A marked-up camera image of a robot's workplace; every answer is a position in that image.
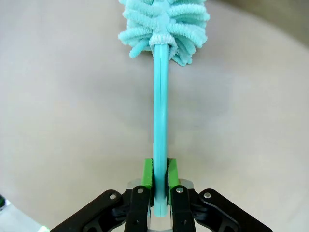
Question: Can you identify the teal chenille duster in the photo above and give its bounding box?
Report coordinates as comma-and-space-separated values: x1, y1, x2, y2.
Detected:
117, 0, 210, 218

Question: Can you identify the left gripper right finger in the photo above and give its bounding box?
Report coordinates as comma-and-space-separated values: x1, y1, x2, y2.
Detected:
165, 157, 273, 232

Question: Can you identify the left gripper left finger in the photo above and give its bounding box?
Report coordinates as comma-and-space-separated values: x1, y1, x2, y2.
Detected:
49, 157, 155, 232

